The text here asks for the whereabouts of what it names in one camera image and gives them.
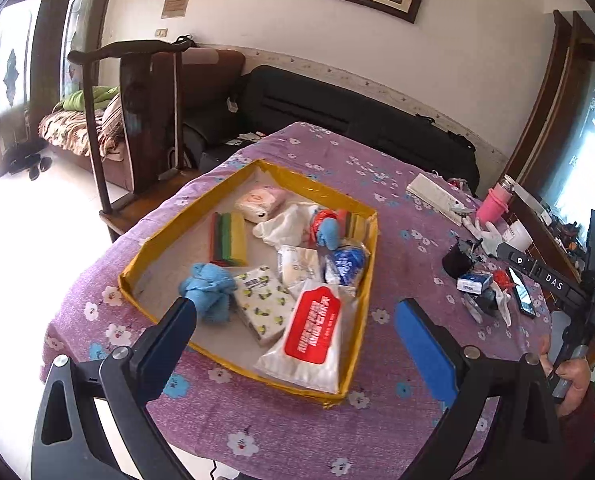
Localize wet wipes pack red label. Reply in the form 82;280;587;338
254;280;359;394

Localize person's right hand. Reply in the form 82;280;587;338
540;337;595;417

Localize white towel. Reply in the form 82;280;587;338
252;203;321;247

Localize black round cup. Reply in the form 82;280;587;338
441;239;479;279

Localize purple floral tablecloth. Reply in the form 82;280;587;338
40;121;553;480

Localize bag of coloured sponges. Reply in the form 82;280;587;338
208;211;252;267

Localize floral print tissue pack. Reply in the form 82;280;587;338
234;266;299;347

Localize white tissue pack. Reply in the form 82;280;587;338
276;245;321;289

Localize person's right forearm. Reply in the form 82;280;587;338
556;395;595;463

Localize pink tissue pack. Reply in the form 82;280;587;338
236;186;292;224

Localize yellow cardboard box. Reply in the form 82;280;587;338
118;159;379;410

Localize blue towel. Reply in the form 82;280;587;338
178;262;239;324

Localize dark wooden chair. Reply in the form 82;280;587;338
68;40;204;228

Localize white glove green cuff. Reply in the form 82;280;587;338
461;215;501;257

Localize black smartphone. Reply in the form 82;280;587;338
506;266;539;319

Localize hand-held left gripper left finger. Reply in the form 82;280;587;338
32;296;199;480

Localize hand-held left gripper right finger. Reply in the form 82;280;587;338
395;297;564;480

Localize bed with floral blanket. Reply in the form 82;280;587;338
39;85;129;162

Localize pink thermos bottle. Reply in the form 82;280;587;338
476;175;517;227

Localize small wall plaque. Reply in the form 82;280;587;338
161;0;193;19

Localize black sofa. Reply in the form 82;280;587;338
242;64;479;192

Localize white plastic jar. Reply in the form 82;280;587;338
502;220;531;252

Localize blue and red toy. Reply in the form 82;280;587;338
309;208;349;242

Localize blue white plastic bag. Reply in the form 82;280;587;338
324;241;369;287

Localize black shoes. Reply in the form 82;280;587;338
5;152;54;182

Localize wooden glass door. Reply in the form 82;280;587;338
0;0;114;182

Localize green pillow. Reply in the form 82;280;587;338
62;85;122;112

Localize blue carton with barcode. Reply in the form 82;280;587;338
456;271;494;294

